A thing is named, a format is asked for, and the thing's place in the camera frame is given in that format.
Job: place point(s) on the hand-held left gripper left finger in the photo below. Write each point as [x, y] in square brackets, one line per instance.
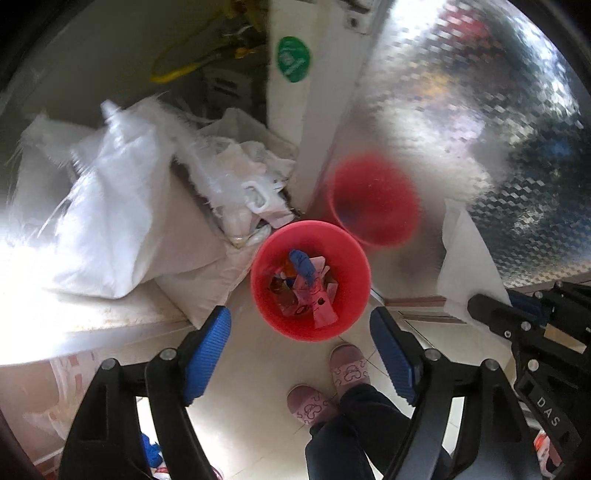
[210, 350]

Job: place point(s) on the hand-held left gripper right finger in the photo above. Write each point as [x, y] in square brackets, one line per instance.
[390, 350]

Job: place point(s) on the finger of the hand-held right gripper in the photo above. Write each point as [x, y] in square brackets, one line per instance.
[545, 300]
[491, 314]

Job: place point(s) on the white paper tissue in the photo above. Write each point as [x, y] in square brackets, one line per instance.
[466, 267]

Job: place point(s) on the pink plastic wrapper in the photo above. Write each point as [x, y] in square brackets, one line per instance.
[321, 304]

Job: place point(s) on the red plastic bin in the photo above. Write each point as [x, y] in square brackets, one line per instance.
[267, 258]

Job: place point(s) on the pink patterned slipper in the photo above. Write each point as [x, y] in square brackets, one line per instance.
[308, 407]
[349, 371]

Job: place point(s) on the flat white woven sack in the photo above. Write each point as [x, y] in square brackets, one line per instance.
[194, 286]

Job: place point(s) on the person's right leg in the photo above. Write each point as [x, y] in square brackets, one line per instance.
[388, 429]

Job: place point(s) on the person's leg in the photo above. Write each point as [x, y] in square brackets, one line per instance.
[334, 450]
[388, 429]

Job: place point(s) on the person's left leg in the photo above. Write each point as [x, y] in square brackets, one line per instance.
[334, 450]

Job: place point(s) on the blue cloth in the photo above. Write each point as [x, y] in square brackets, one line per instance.
[150, 450]

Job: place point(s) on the white printed plastic bag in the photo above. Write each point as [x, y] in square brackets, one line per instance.
[51, 397]

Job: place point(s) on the large white woven sack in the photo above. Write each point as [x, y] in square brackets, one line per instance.
[115, 207]

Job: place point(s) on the crumpled white plastic bag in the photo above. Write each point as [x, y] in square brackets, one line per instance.
[240, 161]

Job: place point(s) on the metal-faced cabinet door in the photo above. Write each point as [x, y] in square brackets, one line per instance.
[461, 115]

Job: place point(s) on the round green sticker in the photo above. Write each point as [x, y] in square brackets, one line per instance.
[294, 59]

